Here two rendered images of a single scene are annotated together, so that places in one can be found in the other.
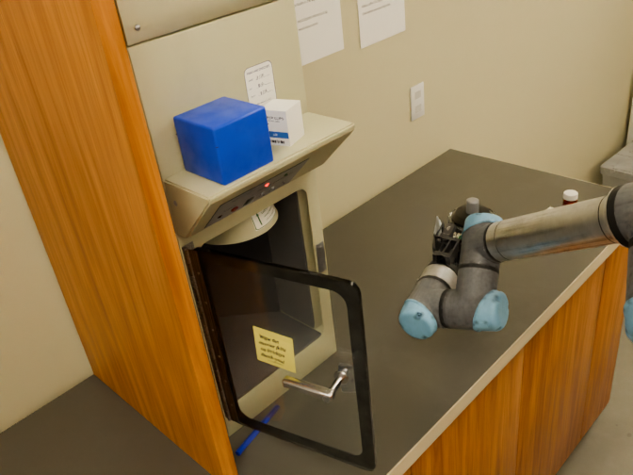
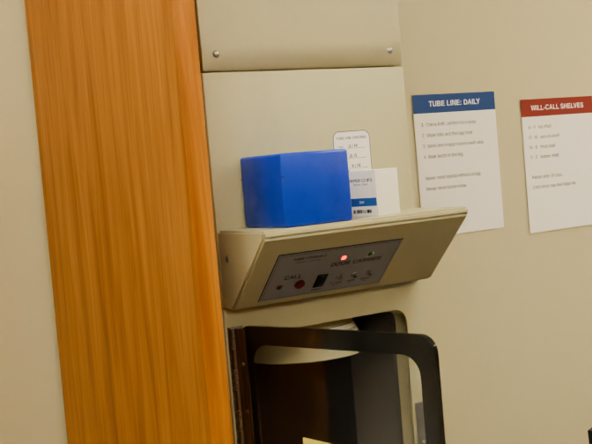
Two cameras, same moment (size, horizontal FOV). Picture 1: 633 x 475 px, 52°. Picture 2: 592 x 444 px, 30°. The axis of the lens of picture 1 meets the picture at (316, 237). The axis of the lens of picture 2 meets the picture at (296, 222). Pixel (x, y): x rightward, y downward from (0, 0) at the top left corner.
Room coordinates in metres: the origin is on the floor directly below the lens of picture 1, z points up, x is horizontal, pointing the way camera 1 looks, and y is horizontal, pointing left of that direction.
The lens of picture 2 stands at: (-0.45, -0.12, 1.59)
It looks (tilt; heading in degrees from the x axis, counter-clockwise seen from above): 3 degrees down; 10
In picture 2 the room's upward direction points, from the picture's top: 5 degrees counter-clockwise
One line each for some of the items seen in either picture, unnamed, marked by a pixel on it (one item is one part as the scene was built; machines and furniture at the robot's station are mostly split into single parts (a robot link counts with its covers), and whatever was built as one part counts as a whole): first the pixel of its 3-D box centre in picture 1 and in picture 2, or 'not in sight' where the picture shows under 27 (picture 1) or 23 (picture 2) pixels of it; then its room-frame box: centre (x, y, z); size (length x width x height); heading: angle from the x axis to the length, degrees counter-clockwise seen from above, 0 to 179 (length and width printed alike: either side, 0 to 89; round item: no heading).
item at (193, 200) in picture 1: (268, 177); (349, 256); (0.97, 0.07, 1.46); 0.32 x 0.11 x 0.10; 132
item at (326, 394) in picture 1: (315, 382); not in sight; (0.76, 0.03, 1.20); 0.10 x 0.05 x 0.03; 57
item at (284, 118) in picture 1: (282, 122); (372, 192); (1.01, 0.03, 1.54); 0.05 x 0.05 x 0.06; 60
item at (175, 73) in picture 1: (216, 218); (284, 346); (1.11, 0.19, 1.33); 0.32 x 0.25 x 0.77; 132
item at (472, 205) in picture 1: (472, 212); not in sight; (1.25, -0.35, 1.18); 0.09 x 0.09 x 0.07
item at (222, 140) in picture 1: (224, 139); (295, 188); (0.93, 0.12, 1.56); 0.10 x 0.10 x 0.09; 42
